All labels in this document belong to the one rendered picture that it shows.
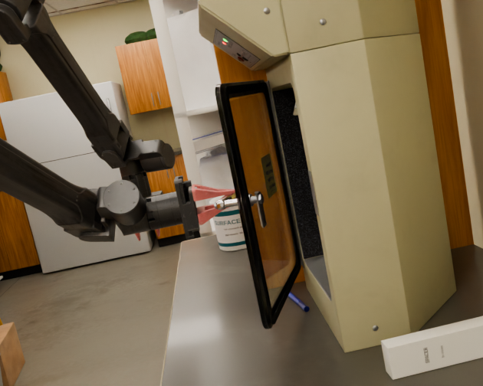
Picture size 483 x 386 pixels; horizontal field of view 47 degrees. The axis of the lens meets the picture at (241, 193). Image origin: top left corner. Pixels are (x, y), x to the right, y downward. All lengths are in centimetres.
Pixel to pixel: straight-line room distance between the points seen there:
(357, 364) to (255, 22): 53
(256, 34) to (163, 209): 33
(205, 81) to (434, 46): 114
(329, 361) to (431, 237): 28
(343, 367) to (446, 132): 62
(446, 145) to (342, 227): 50
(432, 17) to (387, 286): 63
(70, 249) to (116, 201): 515
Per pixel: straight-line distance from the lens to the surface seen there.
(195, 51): 223
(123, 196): 88
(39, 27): 102
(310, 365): 91
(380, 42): 90
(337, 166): 84
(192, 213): 93
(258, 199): 88
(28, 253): 629
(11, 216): 625
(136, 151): 124
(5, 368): 360
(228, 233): 160
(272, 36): 83
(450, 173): 131
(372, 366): 88
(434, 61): 129
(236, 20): 83
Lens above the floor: 136
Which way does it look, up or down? 9 degrees down
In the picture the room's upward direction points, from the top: 12 degrees counter-clockwise
